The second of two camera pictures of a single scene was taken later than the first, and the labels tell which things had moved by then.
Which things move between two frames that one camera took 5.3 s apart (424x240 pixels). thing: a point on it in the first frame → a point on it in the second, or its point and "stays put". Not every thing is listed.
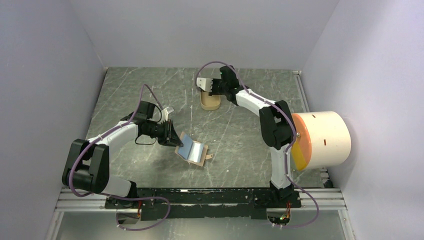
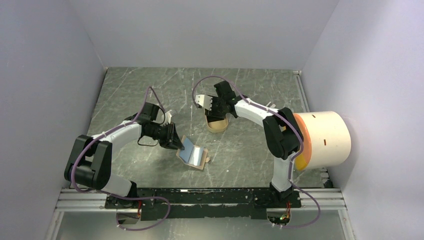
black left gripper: (170, 137) stays put
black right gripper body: (218, 88) → (217, 109)
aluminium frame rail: (322, 199) stays put
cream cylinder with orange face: (322, 138) stays put
